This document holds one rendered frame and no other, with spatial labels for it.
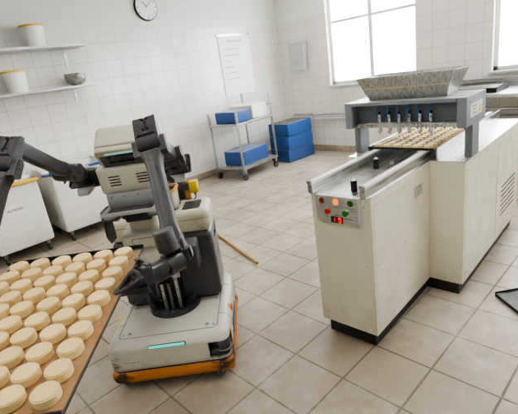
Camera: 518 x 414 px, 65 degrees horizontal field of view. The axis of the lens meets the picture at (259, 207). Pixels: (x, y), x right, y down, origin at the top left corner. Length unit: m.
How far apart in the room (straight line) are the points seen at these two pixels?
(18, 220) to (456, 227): 3.77
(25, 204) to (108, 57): 2.09
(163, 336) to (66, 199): 2.72
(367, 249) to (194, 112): 4.49
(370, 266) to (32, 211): 3.41
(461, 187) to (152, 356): 1.87
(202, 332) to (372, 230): 0.97
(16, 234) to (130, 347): 2.57
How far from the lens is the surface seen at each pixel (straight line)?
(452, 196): 2.55
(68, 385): 0.88
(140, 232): 1.98
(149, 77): 5.79
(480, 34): 5.78
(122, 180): 1.90
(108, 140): 1.84
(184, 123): 6.03
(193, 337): 2.14
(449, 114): 2.53
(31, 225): 4.58
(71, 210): 4.67
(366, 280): 2.13
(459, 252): 2.67
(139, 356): 2.24
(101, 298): 1.05
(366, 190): 1.91
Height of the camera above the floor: 1.47
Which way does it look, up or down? 19 degrees down
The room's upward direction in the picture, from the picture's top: 8 degrees counter-clockwise
